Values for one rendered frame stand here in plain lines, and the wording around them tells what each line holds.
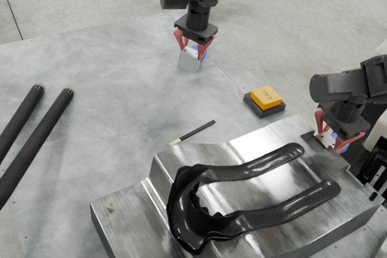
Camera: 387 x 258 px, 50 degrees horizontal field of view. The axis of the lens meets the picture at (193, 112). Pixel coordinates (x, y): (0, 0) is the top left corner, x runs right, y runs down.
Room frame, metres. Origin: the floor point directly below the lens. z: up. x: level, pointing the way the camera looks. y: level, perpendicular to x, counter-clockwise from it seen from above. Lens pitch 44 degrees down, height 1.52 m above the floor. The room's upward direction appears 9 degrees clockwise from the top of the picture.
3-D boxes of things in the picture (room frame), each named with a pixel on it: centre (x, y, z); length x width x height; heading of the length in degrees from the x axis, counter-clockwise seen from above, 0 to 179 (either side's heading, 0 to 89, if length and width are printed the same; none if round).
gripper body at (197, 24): (0.94, 0.03, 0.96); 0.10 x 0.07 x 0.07; 65
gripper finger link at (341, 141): (0.68, -0.33, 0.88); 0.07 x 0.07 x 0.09; 34
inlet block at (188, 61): (0.98, 0.01, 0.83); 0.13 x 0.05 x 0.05; 155
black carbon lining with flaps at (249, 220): (0.46, -0.14, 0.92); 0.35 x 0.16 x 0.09; 127
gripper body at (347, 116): (0.69, -0.32, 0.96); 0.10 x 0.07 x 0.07; 34
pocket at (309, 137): (0.64, -0.27, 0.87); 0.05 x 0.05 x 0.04; 37
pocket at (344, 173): (0.55, -0.33, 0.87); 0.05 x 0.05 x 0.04; 37
